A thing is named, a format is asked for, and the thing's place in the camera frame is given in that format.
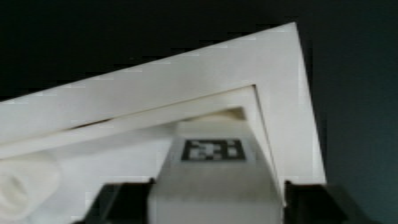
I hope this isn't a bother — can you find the white U-shaped fence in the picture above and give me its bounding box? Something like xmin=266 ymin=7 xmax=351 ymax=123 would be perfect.
xmin=0 ymin=23 xmax=325 ymax=183

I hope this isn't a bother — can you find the white square tabletop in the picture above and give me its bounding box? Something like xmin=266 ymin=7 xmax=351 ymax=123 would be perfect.
xmin=0 ymin=88 xmax=277 ymax=224

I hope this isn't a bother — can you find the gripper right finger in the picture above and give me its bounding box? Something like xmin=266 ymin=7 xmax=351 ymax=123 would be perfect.
xmin=282 ymin=179 xmax=380 ymax=224

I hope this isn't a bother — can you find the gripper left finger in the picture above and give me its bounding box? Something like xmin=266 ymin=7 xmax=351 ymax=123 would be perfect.
xmin=72 ymin=179 xmax=154 ymax=224

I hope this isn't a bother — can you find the white table leg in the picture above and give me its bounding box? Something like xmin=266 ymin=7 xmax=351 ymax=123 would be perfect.
xmin=149 ymin=121 xmax=282 ymax=224

